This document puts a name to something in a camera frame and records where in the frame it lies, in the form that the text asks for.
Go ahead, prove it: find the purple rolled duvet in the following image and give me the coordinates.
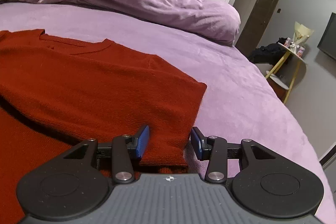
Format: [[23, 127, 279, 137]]
[[0, 0, 242, 46]]

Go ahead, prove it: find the dark clothes pile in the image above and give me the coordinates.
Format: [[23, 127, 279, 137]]
[[248, 43, 286, 65]]

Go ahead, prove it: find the black wall television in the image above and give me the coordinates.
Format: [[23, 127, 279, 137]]
[[317, 12, 336, 60]]

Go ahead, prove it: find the yellow-legged side table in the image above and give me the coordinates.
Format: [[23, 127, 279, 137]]
[[265, 43, 306, 104]]

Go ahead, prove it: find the dark wooden door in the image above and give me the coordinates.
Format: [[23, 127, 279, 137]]
[[235, 0, 278, 57]]

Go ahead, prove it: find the cream wrapped flower bouquet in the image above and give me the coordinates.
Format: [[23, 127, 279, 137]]
[[289, 22, 314, 53]]

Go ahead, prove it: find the red knit sweater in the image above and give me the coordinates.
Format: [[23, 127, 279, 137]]
[[1, 30, 207, 223]]

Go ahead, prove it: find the purple bed sheet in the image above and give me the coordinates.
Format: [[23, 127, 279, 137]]
[[1, 3, 335, 223]]

